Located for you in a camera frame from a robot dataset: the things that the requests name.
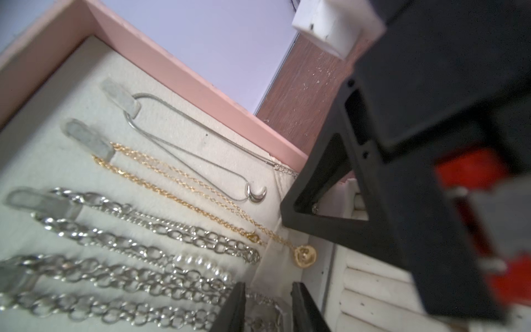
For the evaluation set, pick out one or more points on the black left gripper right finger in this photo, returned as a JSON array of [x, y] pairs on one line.
[[306, 315]]

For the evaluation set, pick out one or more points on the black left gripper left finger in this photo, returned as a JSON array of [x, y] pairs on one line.
[[231, 317]]

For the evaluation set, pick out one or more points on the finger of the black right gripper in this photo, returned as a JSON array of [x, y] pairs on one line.
[[349, 142]]

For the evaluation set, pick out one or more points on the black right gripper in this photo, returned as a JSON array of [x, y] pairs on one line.
[[442, 151]]

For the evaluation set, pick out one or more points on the pink jewelry box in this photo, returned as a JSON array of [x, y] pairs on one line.
[[134, 196]]

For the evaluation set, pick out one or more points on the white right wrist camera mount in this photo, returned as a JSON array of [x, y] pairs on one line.
[[336, 27]]

